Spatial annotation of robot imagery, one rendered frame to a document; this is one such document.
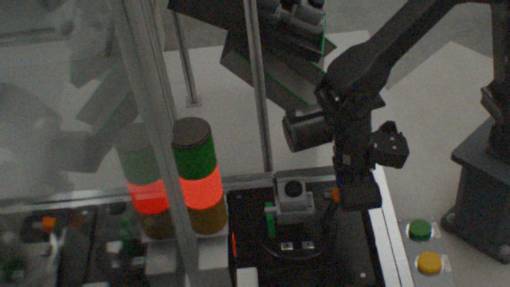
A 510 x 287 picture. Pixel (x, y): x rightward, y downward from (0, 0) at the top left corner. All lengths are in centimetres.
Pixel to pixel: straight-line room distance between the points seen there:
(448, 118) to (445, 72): 17
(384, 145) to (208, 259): 35
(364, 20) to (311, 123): 247
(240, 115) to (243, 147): 11
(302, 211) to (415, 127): 51
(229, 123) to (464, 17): 208
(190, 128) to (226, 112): 86
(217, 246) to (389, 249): 43
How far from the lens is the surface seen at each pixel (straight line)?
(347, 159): 102
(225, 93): 165
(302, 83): 135
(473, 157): 120
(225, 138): 153
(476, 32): 336
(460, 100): 163
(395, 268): 117
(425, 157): 147
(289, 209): 110
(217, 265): 83
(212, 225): 82
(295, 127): 95
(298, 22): 120
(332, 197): 112
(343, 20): 341
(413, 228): 120
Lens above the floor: 191
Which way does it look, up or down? 44 degrees down
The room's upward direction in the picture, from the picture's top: 7 degrees counter-clockwise
